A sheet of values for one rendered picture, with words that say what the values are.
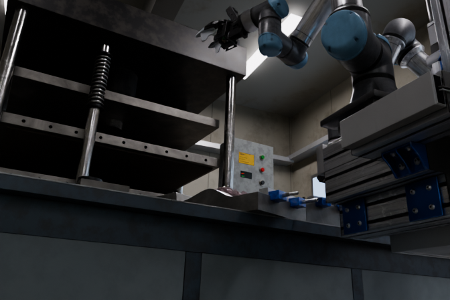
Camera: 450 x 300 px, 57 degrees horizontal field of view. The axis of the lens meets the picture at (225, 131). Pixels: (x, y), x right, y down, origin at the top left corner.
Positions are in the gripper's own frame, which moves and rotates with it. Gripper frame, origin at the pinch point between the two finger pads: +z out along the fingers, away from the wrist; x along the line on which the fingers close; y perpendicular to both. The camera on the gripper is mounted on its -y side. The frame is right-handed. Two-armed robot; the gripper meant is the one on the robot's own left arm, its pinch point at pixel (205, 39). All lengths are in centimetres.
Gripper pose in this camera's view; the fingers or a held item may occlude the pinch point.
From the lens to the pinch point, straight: 160.4
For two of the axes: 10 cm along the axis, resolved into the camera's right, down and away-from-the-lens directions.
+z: -7.6, 2.3, 6.1
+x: 6.4, 4.4, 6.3
